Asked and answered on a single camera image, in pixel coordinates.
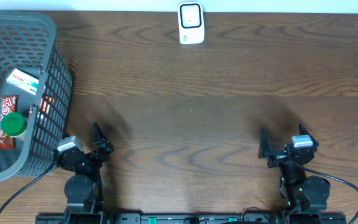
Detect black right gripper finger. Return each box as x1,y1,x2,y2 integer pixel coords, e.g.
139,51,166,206
259,128,271,153
298,123,319,146

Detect orange Kleenex tissue pack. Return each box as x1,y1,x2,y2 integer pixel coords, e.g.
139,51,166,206
38,96,55,119

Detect green lid white jar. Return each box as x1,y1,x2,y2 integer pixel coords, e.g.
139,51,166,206
1,112,28,139

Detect red Toto chocolate bar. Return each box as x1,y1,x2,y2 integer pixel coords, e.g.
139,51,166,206
0,95,19,150

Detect white Panadol medicine box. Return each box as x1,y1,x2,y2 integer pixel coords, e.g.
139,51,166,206
6,68,39,95

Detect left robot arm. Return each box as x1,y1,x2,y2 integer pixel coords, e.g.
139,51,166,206
53,122,114,224

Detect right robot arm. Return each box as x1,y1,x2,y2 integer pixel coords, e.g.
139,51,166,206
258,124,331,224

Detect white barcode scanner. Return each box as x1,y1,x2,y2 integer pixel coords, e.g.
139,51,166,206
177,1,205,45

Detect grey plastic mesh basket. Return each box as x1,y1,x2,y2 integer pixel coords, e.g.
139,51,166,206
0,11,73,182

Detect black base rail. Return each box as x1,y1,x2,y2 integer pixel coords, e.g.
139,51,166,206
35,211,346,224

